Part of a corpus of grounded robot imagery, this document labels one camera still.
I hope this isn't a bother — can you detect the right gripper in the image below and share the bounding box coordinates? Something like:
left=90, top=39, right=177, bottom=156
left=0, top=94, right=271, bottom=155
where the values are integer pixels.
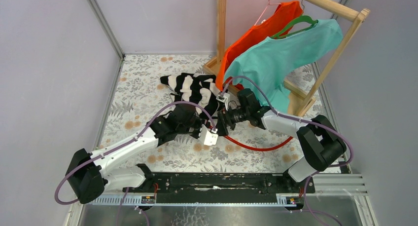
left=214, top=104, right=249, bottom=137

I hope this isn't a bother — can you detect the red cable lock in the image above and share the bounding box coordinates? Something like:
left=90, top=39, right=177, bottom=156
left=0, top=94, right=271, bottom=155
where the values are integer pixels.
left=224, top=136, right=294, bottom=151

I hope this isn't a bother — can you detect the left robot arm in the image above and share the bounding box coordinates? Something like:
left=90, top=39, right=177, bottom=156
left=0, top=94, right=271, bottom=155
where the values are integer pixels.
left=59, top=101, right=207, bottom=204

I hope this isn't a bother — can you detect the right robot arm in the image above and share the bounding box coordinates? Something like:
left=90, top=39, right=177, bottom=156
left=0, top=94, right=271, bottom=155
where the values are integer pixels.
left=216, top=89, right=347, bottom=192

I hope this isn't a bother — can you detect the black white striped garment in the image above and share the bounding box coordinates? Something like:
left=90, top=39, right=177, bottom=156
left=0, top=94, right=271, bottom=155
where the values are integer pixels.
left=160, top=73, right=223, bottom=119

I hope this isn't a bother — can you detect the floral table mat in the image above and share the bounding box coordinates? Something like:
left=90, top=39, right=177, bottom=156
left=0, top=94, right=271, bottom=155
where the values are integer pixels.
left=98, top=54, right=342, bottom=174

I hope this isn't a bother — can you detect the teal t-shirt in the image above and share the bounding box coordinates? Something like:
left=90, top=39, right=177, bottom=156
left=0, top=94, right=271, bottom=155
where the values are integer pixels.
left=221, top=19, right=343, bottom=113

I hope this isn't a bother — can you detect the wooden clothes rack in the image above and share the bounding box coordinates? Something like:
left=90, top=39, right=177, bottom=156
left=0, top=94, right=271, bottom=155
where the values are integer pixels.
left=202, top=0, right=371, bottom=117

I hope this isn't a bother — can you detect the orange t-shirt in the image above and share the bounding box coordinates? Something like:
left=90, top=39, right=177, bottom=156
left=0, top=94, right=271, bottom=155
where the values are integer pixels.
left=215, top=0, right=303, bottom=90

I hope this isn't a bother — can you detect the pink clothes hanger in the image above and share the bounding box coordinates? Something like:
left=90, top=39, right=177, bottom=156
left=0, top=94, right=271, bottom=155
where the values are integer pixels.
left=254, top=0, right=280, bottom=26

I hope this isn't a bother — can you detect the green clothes hanger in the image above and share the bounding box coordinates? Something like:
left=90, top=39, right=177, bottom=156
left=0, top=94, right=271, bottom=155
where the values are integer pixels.
left=271, top=15, right=319, bottom=39

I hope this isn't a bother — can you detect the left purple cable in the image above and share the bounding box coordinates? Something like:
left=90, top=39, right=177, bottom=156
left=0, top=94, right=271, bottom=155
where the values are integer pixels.
left=54, top=101, right=217, bottom=206

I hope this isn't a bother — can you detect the purple cable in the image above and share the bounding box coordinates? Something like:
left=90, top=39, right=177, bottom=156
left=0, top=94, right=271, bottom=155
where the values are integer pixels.
left=221, top=75, right=354, bottom=168
left=54, top=101, right=217, bottom=206

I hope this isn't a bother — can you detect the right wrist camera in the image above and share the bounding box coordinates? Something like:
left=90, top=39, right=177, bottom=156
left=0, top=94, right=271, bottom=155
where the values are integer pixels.
left=216, top=92, right=230, bottom=104

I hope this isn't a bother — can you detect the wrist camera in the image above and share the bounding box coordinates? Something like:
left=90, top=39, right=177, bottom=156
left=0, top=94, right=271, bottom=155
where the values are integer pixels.
left=216, top=92, right=230, bottom=104
left=198, top=125, right=218, bottom=146

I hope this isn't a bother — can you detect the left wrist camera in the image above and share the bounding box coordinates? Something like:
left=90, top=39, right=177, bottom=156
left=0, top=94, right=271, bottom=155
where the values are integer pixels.
left=198, top=125, right=218, bottom=146

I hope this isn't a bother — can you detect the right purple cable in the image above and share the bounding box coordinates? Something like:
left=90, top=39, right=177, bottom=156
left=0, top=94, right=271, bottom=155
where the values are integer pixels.
left=221, top=75, right=354, bottom=168

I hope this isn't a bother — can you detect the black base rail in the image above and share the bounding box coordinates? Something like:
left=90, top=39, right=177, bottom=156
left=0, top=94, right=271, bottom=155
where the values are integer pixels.
left=123, top=172, right=315, bottom=204

